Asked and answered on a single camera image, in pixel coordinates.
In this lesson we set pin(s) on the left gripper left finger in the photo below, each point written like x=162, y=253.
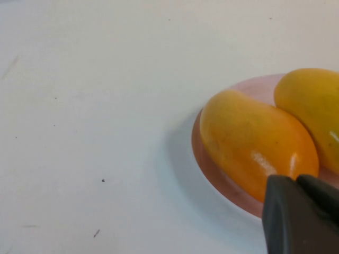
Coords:
x=291, y=222

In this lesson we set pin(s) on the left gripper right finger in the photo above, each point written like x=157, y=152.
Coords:
x=323, y=193

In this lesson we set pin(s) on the yellow-green plastic mango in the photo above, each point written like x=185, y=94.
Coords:
x=312, y=105

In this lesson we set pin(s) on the orange-red plastic mango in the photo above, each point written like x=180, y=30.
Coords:
x=251, y=137

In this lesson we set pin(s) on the pink round plate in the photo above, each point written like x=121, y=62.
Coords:
x=204, y=158

